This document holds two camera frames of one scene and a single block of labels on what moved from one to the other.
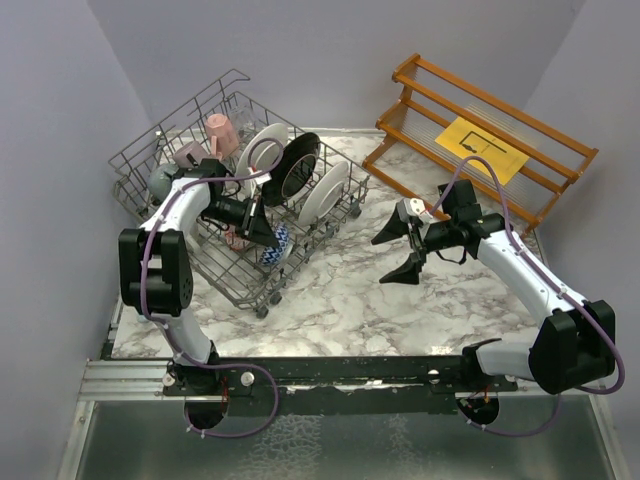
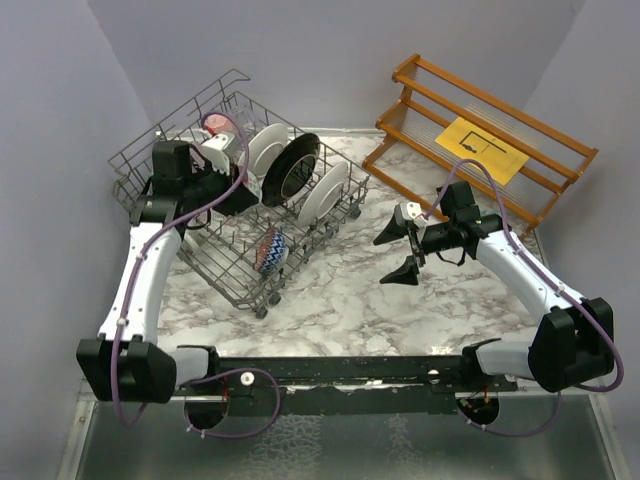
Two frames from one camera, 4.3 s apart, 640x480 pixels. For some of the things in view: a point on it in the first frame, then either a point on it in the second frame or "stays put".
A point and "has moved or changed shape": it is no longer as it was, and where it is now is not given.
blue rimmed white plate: [323, 194] stays put
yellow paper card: [464, 139] stays put
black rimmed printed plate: [259, 155] → [286, 174]
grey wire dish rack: [276, 196] stays put
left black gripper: [255, 224] → [241, 198]
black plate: [299, 159] stays put
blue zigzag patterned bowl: [273, 254] has moved or changed shape
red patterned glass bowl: [235, 243] → [253, 185]
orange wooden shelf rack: [448, 137] stays put
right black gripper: [408, 272] stays put
